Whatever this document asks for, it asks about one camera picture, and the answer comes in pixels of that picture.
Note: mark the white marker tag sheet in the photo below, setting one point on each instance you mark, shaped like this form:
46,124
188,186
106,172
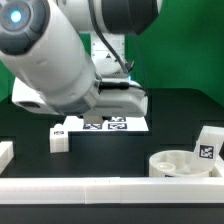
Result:
131,124

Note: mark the white round stool seat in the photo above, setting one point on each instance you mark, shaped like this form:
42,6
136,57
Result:
174,163

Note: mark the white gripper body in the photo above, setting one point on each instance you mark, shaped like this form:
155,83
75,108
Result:
107,99

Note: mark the white U-shaped fence wall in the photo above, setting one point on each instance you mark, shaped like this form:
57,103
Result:
108,190

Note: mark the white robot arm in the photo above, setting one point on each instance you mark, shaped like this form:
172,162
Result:
64,55

